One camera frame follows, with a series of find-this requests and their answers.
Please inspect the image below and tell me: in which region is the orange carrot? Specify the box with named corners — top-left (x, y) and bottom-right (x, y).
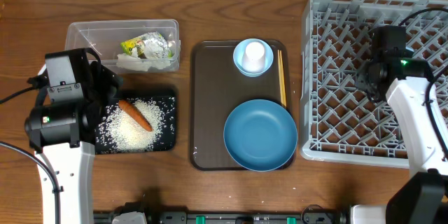
top-left (118, 100), bottom-right (153, 132)

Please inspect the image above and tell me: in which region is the white tissue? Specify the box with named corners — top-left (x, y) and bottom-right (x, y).
top-left (116, 54), bottom-right (171, 71)

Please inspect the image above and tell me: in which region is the white rice pile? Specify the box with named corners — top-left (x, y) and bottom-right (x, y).
top-left (97, 97), bottom-right (176, 153)

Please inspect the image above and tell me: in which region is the green yellow snack wrapper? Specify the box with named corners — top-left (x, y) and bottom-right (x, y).
top-left (120, 31), bottom-right (173, 60)

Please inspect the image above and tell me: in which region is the large blue plate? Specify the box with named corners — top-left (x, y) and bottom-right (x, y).
top-left (223, 99), bottom-right (298, 172)

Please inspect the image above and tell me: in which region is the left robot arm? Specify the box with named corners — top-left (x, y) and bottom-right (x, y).
top-left (24, 48), bottom-right (123, 223)

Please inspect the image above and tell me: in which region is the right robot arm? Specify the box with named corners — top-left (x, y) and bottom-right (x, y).
top-left (350, 25), bottom-right (447, 223)

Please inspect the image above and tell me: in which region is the grey dishwasher rack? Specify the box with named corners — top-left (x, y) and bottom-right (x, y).
top-left (299, 0), bottom-right (447, 169)

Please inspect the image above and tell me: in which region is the clear plastic bin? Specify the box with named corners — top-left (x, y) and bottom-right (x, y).
top-left (65, 19), bottom-right (181, 74)

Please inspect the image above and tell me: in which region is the black shallow tray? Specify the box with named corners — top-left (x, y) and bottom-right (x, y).
top-left (92, 87), bottom-right (178, 156)

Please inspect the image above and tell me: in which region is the right wooden chopstick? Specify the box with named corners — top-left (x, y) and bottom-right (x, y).
top-left (279, 50), bottom-right (288, 109)

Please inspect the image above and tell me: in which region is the pink cup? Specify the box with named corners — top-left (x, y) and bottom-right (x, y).
top-left (241, 41), bottom-right (265, 74)

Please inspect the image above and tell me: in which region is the brown serving tray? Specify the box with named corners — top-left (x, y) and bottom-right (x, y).
top-left (190, 39), bottom-right (290, 172)

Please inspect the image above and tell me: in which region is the small light blue bowl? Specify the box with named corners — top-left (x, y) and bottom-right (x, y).
top-left (233, 38), bottom-right (274, 77)

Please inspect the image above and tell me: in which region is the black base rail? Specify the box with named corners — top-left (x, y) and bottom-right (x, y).
top-left (93, 202), bottom-right (386, 224)

